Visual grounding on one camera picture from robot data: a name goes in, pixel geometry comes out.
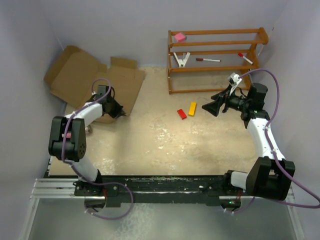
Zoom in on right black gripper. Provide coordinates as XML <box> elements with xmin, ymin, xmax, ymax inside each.
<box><xmin>202</xmin><ymin>83</ymin><xmax>251</xmax><ymax>117</ymax></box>

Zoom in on brown cardboard box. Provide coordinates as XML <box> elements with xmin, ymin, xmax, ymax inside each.
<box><xmin>44</xmin><ymin>45</ymin><xmax>146</xmax><ymax>115</ymax></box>

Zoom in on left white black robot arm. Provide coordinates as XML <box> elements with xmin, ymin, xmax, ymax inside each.
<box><xmin>48</xmin><ymin>85</ymin><xmax>126</xmax><ymax>196</ymax></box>

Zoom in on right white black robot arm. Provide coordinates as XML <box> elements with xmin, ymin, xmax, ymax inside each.
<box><xmin>202</xmin><ymin>83</ymin><xmax>296</xmax><ymax>201</ymax></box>

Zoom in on yellow toy block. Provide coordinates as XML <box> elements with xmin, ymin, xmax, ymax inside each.
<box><xmin>188</xmin><ymin>102</ymin><xmax>197</xmax><ymax>117</ymax></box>

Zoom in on small pink green object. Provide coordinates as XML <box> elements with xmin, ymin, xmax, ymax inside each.
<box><xmin>85</xmin><ymin>125</ymin><xmax>93</xmax><ymax>135</ymax></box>

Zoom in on red toy brick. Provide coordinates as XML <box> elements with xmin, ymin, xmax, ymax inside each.
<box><xmin>177</xmin><ymin>109</ymin><xmax>187</xmax><ymax>120</ymax></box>

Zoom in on wooden three-tier rack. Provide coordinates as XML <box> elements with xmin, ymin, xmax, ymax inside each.
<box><xmin>167</xmin><ymin>27</ymin><xmax>269</xmax><ymax>95</ymax></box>

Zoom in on brown-capped white marker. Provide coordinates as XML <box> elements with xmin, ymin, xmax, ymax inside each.
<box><xmin>196</xmin><ymin>57</ymin><xmax>221</xmax><ymax>63</ymax></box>

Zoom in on white clamp tool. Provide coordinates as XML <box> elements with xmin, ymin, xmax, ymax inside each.
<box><xmin>173</xmin><ymin>52</ymin><xmax>191</xmax><ymax>68</ymax></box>

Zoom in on red-capped white marker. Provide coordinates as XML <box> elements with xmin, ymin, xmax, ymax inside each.
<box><xmin>237</xmin><ymin>52</ymin><xmax>254</xmax><ymax>65</ymax></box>

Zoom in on pink eraser block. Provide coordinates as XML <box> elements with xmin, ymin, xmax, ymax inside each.
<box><xmin>174</xmin><ymin>32</ymin><xmax>187</xmax><ymax>43</ymax></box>

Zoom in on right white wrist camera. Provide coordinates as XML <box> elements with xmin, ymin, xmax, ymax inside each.
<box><xmin>228</xmin><ymin>72</ymin><xmax>243</xmax><ymax>95</ymax></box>

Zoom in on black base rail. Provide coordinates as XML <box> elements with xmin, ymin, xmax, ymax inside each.
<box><xmin>73</xmin><ymin>174</ymin><xmax>247</xmax><ymax>208</ymax></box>

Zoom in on aluminium extrusion frame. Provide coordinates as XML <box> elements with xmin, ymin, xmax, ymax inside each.
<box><xmin>18</xmin><ymin>175</ymin><xmax>80</xmax><ymax>240</ymax></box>

